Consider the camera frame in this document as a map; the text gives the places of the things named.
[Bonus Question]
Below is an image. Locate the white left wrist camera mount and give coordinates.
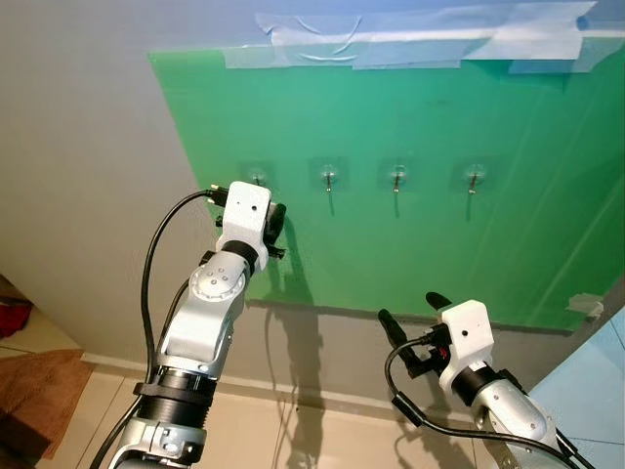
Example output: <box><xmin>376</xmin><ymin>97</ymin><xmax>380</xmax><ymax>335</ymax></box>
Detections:
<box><xmin>216</xmin><ymin>181</ymin><xmax>273</xmax><ymax>258</ymax></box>

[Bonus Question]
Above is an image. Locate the small clear tape piece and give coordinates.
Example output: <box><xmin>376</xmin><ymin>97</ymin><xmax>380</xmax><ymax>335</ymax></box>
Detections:
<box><xmin>565</xmin><ymin>291</ymin><xmax>607</xmax><ymax>320</ymax></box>

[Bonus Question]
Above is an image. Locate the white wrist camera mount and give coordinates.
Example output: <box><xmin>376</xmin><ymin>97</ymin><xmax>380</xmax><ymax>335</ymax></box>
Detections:
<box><xmin>438</xmin><ymin>300</ymin><xmax>493</xmax><ymax>378</ymax></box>
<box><xmin>216</xmin><ymin>181</ymin><xmax>273</xmax><ymax>258</ymax></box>

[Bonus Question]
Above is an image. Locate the long clear tape strip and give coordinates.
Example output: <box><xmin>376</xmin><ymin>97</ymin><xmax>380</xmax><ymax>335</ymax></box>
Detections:
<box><xmin>223</xmin><ymin>5</ymin><xmax>599</xmax><ymax>72</ymax></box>

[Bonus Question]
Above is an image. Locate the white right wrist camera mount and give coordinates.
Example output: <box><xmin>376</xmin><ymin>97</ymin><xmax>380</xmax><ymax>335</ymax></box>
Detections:
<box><xmin>438</xmin><ymin>300</ymin><xmax>493</xmax><ymax>378</ymax></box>

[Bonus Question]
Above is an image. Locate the green wall board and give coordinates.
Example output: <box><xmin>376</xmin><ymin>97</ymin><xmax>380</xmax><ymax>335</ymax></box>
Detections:
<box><xmin>148</xmin><ymin>39</ymin><xmax>625</xmax><ymax>334</ymax></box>

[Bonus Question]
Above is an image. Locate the brown floor mat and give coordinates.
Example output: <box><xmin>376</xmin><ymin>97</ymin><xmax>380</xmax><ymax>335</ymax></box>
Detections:
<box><xmin>0</xmin><ymin>350</ymin><xmax>96</xmax><ymax>460</ymax></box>

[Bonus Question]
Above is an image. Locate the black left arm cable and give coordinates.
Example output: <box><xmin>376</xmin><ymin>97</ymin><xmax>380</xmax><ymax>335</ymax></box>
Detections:
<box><xmin>90</xmin><ymin>186</ymin><xmax>231</xmax><ymax>469</ymax></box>

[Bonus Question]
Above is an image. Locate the clear adhesive metal hook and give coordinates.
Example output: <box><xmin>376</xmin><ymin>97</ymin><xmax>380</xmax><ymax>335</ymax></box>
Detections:
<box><xmin>239</xmin><ymin>159</ymin><xmax>278</xmax><ymax>192</ymax></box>
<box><xmin>451</xmin><ymin>159</ymin><xmax>495</xmax><ymax>219</ymax></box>
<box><xmin>378</xmin><ymin>156</ymin><xmax>420</xmax><ymax>217</ymax></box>
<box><xmin>310</xmin><ymin>156</ymin><xmax>352</xmax><ymax>215</ymax></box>

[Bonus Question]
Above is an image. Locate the red cloth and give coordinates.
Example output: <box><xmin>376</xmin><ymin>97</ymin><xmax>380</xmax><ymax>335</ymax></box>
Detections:
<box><xmin>0</xmin><ymin>298</ymin><xmax>36</xmax><ymax>339</ymax></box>

